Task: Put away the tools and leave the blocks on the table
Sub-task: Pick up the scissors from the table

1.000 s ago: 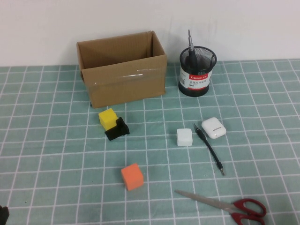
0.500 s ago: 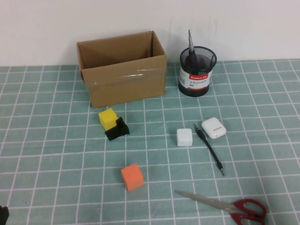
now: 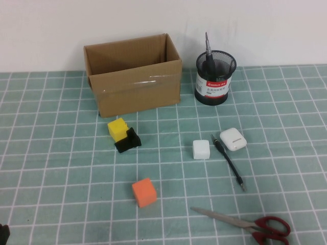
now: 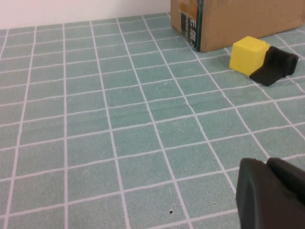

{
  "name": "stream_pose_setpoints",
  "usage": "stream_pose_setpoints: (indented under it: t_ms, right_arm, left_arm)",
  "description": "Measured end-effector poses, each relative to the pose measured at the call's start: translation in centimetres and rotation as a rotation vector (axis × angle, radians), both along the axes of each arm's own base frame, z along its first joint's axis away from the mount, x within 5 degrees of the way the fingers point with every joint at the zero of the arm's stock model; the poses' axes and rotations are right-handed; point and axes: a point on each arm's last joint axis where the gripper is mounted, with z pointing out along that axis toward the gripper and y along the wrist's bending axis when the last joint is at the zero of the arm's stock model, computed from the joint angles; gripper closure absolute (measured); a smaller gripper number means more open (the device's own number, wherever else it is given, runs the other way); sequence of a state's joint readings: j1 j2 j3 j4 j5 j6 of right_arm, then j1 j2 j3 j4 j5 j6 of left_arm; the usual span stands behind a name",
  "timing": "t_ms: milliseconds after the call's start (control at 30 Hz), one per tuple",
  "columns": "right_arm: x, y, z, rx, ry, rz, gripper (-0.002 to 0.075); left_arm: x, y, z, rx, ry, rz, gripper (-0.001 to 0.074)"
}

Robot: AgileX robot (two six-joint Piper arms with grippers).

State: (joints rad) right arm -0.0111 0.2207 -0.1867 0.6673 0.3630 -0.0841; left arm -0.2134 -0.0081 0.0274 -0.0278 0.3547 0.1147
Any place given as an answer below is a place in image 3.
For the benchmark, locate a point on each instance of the brown cardboard box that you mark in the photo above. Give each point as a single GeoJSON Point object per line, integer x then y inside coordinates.
{"type": "Point", "coordinates": [138, 89]}

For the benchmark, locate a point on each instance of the white earbuds case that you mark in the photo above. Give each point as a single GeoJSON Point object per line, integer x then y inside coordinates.
{"type": "Point", "coordinates": [233, 139]}

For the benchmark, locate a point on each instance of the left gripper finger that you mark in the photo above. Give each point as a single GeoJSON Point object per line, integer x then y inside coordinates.
{"type": "Point", "coordinates": [3, 236]}

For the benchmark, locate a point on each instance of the black mesh pen holder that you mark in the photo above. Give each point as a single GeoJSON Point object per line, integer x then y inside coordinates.
{"type": "Point", "coordinates": [213, 86]}

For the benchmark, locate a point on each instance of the white cube block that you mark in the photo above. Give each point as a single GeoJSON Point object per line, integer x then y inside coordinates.
{"type": "Point", "coordinates": [201, 150]}

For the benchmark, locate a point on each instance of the green grid tablecloth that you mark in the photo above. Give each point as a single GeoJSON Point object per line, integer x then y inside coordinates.
{"type": "Point", "coordinates": [51, 166]}

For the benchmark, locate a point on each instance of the orange block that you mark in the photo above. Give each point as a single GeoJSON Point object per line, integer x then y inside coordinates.
{"type": "Point", "coordinates": [143, 193]}

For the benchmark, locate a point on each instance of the yellow block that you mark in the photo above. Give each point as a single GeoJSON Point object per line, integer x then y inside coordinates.
{"type": "Point", "coordinates": [116, 128]}

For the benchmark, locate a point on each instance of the black plastic bracket block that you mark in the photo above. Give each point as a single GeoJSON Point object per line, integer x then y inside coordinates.
{"type": "Point", "coordinates": [129, 144]}

